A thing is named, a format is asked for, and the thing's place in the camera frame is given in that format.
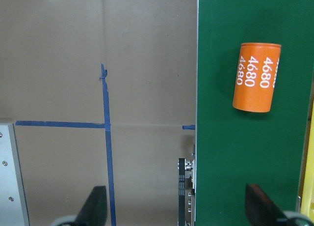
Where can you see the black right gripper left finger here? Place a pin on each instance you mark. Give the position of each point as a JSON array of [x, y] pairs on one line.
[[94, 210]]

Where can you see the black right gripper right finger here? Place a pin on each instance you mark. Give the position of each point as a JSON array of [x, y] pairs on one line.
[[260, 210]]

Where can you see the orange cylinder marked 4680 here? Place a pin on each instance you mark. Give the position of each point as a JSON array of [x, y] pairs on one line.
[[256, 76]]

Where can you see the yellow plastic tray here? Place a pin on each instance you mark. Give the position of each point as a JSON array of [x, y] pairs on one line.
[[307, 206]]

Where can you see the green conveyor belt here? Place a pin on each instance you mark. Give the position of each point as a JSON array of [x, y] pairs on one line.
[[233, 147]]

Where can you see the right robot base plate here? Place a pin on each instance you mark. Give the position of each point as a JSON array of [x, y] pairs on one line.
[[13, 207]]

